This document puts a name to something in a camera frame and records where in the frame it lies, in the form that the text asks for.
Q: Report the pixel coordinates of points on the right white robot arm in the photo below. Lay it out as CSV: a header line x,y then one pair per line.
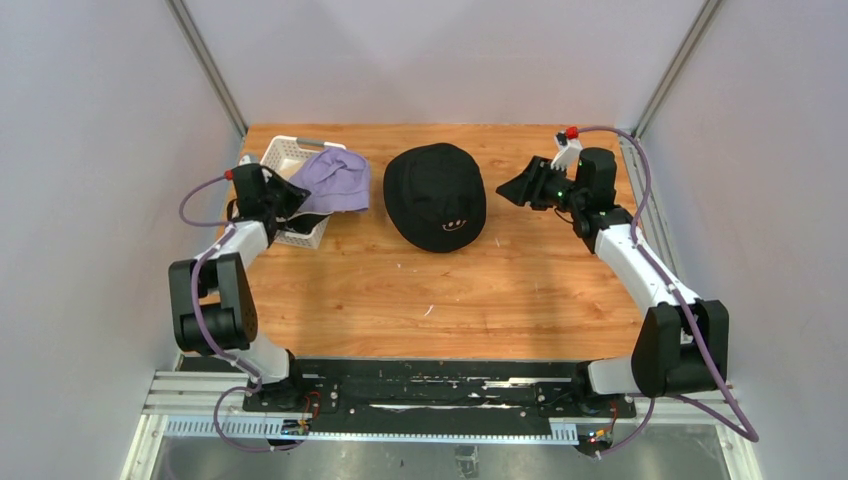
x,y
682,344

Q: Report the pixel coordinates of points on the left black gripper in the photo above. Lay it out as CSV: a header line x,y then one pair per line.
x,y
296,197

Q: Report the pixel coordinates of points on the lavender bucket hat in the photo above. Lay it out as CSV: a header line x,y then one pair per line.
x,y
338,180

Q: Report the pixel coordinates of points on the white slotted cable duct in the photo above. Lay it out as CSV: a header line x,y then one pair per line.
x,y
278,429

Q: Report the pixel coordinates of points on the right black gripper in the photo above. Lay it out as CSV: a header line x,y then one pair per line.
x,y
529,186

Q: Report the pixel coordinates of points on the beige bucket hat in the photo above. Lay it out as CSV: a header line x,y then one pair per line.
x,y
435,197

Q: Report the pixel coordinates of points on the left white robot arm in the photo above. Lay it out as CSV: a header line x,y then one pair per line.
x,y
213,310

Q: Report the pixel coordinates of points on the cream straw-coloured bucket hat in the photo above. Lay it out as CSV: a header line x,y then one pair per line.
x,y
303,223

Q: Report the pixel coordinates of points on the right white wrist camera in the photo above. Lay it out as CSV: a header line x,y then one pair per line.
x,y
569,149

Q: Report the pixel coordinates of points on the white perforated plastic basket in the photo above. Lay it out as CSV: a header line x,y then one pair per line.
x,y
285,155

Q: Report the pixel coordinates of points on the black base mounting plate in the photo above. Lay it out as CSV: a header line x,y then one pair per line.
x,y
436,397

